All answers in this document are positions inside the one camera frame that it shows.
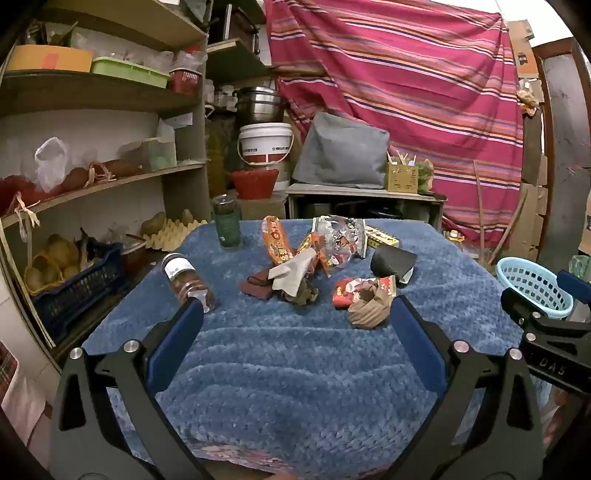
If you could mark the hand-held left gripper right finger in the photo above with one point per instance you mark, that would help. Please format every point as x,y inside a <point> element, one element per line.
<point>415,334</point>

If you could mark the low wooden table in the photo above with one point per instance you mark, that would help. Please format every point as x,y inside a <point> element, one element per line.
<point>360,194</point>

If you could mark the blue fleece blanket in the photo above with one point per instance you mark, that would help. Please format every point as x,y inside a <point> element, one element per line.
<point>286,378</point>

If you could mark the white plastic bag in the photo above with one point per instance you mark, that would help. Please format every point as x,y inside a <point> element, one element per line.
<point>51,161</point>

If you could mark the long orange snack wrapper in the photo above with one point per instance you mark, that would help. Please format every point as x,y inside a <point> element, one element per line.
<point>277,240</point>

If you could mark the grey cushion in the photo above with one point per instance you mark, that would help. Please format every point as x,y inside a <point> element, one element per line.
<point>341,152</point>

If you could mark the grey door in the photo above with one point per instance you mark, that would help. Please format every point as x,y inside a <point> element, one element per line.
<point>565,138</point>

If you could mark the green plastic tray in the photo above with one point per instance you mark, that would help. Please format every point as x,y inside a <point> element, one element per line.
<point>129,71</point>

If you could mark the large yellow oil jug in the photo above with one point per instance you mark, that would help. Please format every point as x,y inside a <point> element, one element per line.
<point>219,157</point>

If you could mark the green glass jar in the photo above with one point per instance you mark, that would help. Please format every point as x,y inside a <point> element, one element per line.
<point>226,224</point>

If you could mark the dark red paper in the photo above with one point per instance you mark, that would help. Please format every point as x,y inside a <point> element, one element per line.
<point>256,285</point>

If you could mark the light blue plastic basket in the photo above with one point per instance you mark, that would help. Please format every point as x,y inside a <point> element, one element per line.
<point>531,281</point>

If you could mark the brown spice jar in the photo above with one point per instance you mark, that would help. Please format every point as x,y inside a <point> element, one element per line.
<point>184,277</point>

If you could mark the silver black-white snack packet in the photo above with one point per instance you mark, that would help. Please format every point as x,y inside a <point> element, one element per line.
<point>339,240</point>

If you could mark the red snack wrapper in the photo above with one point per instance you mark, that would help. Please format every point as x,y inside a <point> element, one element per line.
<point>344,290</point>

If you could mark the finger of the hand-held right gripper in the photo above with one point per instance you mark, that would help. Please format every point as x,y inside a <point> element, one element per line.
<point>519,304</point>
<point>575,288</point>

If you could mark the white tissue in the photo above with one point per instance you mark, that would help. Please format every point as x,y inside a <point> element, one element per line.
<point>291,272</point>

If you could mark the dark blue plastic crate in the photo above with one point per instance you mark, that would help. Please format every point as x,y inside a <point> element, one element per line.
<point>78,295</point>

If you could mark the woven yellow box with sticks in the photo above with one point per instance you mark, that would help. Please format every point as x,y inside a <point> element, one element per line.
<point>401,177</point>

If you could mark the wooden shelf unit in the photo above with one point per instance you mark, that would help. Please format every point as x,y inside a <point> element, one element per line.
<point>92,97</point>

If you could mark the yellow plastic container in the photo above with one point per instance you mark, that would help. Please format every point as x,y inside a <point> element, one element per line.
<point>46,59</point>

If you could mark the red striped cloth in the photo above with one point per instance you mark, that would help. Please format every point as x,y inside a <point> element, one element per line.
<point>406,92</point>

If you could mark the green leafy vegetable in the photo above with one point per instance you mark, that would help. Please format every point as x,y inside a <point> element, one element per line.
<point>425,173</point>

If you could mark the black pouch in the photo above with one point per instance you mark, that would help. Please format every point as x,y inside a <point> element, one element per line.
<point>392,263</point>

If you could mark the small orange snack wrapper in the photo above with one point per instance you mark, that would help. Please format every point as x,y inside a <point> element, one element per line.
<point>318,256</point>

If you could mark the tan paper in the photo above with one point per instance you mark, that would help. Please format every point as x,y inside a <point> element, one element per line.
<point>369,311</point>

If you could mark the yellow patterned box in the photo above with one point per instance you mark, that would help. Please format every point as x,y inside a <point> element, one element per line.
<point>381,235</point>

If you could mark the clear plastic container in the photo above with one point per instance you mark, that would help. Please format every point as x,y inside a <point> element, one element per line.
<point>152,154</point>

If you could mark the white plastic bucket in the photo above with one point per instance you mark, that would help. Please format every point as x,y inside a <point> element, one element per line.
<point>265,143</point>

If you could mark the cardboard egg tray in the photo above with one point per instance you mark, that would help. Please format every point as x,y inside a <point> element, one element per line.
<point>171,235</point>

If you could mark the pile of potatoes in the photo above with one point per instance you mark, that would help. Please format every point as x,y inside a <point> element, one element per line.
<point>57,256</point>

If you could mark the red plastic basin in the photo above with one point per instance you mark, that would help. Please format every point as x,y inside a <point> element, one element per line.
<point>255,184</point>

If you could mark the brown wrapper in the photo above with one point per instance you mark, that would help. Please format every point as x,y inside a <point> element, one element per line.
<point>302,295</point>

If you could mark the steel pot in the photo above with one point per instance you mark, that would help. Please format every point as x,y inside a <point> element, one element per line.
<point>258,106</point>

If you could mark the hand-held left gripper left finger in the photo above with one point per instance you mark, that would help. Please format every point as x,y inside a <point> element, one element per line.
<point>182,337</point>

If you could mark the red plastic basket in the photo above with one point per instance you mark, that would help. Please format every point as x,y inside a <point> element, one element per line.
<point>185,82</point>

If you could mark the single potato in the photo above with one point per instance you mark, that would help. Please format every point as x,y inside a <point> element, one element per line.
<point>153,224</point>

